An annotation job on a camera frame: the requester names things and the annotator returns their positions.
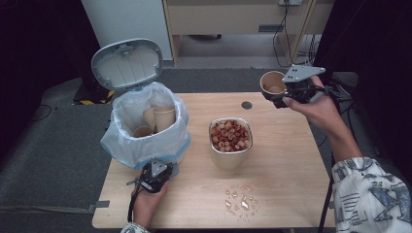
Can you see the patterned white left sleeve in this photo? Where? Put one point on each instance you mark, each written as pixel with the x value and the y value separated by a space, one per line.
pixel 134 228

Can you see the patterned white sleeve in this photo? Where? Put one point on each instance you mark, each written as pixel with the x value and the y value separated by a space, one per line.
pixel 134 228
pixel 369 200

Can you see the light wooden cabinet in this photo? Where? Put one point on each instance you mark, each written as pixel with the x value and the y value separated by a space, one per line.
pixel 226 16

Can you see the low brown paper cup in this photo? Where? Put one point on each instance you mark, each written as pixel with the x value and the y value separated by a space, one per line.
pixel 143 131

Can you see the grey tape strip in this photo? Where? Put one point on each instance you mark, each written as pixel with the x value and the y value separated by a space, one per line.
pixel 98 205

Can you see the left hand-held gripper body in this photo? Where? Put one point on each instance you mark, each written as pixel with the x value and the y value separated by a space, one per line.
pixel 157 174

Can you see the water spill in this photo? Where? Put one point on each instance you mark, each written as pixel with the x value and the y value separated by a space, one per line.
pixel 243 202

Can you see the translucent plastic bin bag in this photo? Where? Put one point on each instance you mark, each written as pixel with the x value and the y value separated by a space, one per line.
pixel 145 149

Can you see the person's left hand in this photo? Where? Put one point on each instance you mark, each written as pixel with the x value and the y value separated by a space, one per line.
pixel 145 207

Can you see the white grey pedal trash bin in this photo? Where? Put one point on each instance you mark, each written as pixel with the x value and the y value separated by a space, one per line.
pixel 126 64

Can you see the metal container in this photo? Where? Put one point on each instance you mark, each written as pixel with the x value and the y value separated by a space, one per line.
pixel 228 160

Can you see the tall brown paper cup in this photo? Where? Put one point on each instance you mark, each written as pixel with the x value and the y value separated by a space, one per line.
pixel 164 119

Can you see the grey cabinet label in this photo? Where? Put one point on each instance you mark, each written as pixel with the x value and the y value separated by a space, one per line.
pixel 270 28

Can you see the round grey table grommet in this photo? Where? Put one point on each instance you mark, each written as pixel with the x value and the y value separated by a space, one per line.
pixel 246 105

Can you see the patterned white right sleeve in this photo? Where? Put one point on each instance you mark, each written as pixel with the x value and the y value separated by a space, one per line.
pixel 369 200

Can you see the black curtain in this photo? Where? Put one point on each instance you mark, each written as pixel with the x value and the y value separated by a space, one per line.
pixel 372 48
pixel 42 64

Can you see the tilted brown paper cup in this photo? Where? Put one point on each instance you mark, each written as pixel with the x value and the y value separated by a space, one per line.
pixel 149 117

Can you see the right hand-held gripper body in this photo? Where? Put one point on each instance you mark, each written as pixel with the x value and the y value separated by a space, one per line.
pixel 299 74

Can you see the person's right hand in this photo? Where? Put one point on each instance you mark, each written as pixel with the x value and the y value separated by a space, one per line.
pixel 324 111

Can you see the white panel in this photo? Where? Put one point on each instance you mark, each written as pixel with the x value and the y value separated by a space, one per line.
pixel 129 19

